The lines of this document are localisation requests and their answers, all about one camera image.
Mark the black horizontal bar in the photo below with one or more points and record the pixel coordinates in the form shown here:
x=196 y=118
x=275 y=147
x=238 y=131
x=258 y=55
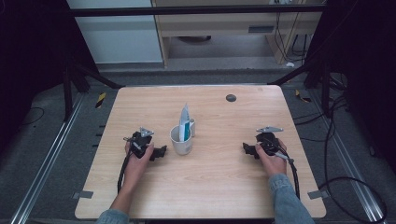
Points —
x=186 y=11

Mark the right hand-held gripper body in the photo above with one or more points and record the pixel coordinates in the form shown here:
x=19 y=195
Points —
x=268 y=141

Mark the grey metal table bracket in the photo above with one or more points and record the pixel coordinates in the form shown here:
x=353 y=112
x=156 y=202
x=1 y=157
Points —
x=83 y=194
x=318 y=194

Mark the aluminium floor rail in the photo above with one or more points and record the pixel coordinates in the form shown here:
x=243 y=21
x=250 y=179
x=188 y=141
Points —
x=348 y=168
x=46 y=165

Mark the white and blue toothpaste tube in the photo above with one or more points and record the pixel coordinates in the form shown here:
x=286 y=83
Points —
x=185 y=119

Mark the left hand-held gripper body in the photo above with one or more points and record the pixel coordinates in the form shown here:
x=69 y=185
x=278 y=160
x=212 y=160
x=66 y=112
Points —
x=140 y=143

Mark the person's right hand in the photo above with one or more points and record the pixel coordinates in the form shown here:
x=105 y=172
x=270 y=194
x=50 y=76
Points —
x=274 y=163

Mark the wooden desk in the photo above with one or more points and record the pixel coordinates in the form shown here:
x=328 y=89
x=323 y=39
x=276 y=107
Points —
x=218 y=26

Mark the yellow and black tape strip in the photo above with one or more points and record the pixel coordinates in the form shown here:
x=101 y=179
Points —
x=100 y=100
x=302 y=96

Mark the black metal stand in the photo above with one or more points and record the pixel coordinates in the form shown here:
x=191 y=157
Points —
x=325 y=90
x=69 y=93

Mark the white cup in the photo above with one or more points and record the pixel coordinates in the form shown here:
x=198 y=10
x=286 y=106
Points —
x=181 y=145

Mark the person's left hand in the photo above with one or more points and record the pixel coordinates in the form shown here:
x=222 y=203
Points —
x=137 y=169

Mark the black curtain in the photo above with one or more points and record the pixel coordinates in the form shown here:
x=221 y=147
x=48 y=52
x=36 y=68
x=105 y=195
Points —
x=31 y=62
x=367 y=62

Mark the grey table grommet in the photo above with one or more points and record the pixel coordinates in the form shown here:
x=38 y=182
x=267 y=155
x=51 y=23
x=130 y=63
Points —
x=231 y=98

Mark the white cabinet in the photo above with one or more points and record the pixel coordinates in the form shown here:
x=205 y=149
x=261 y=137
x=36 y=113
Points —
x=118 y=40

